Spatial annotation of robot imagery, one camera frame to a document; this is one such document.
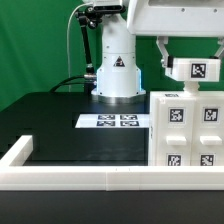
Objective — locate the overhead camera bar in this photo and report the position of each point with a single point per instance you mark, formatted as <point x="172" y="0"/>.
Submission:
<point x="107" y="9"/>

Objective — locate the white cabinet top block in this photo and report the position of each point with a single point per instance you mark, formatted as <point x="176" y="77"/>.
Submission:
<point x="194" y="69"/>

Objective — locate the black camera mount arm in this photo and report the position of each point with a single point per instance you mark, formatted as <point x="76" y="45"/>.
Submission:
<point x="88" y="18"/>

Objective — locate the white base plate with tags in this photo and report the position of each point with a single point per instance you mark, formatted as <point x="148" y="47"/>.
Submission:
<point x="113" y="121"/>

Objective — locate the white cabinet body box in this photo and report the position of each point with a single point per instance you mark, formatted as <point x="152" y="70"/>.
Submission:
<point x="155" y="97"/>

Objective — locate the white U-shaped border frame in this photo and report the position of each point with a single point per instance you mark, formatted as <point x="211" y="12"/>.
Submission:
<point x="16" y="175"/>

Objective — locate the white cabinet door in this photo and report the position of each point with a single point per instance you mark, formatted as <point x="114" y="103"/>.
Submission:
<point x="208" y="132"/>
<point x="175" y="120"/>

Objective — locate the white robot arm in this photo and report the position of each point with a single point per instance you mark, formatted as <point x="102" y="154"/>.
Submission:
<point x="118" y="79"/>

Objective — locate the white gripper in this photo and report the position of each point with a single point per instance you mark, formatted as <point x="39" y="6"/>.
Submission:
<point x="186" y="18"/>

